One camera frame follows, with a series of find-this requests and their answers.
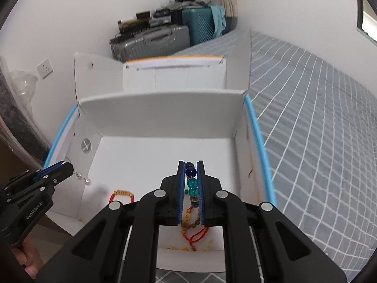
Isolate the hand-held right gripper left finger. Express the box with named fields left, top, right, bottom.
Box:
left=34, top=160, right=187, bottom=283

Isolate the grey suitcase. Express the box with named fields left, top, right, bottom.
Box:
left=110, top=24, right=191, bottom=62

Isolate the dark speckled board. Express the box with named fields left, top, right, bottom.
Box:
left=0, top=55, right=52, bottom=167

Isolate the white wall socket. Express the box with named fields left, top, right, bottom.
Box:
left=38, top=58, right=54, bottom=79

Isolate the dark framed window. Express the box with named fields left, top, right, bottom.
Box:
left=355, top=0, right=377, bottom=42

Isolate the teal suitcase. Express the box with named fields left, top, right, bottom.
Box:
left=182, top=6, right=228, bottom=45

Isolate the person's left hand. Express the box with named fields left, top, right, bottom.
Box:
left=12, top=238, right=45, bottom=278

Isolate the clear plastic bag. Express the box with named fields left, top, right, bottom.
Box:
left=10, top=69, right=39, bottom=116

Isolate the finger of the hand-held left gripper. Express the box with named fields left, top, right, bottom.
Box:
left=5, top=163, right=74, bottom=204
left=8, top=161, right=67, bottom=190

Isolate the thin red cord bracelet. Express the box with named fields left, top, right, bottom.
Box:
left=110, top=189, right=135, bottom=204

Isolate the blue and yellow cardboard box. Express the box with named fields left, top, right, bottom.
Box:
left=44, top=29, right=279, bottom=273

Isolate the teal cloth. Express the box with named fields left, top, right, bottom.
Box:
left=210, top=5, right=227, bottom=36

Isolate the red cord bracelet wooden bead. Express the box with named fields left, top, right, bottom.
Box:
left=181, top=208, right=211, bottom=250

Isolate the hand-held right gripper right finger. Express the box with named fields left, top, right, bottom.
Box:
left=197, top=160, right=348, bottom=283

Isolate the grey checked bed sheet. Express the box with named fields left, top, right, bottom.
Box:
left=155, top=29, right=377, bottom=283

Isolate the white bead bracelet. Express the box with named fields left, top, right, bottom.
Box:
left=73, top=171, right=90, bottom=186

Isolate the multicolour glass bead bracelet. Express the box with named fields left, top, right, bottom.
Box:
left=184, top=162, right=202, bottom=210

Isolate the pile of dark bags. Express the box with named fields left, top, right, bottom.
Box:
left=110, top=0, right=211, bottom=40

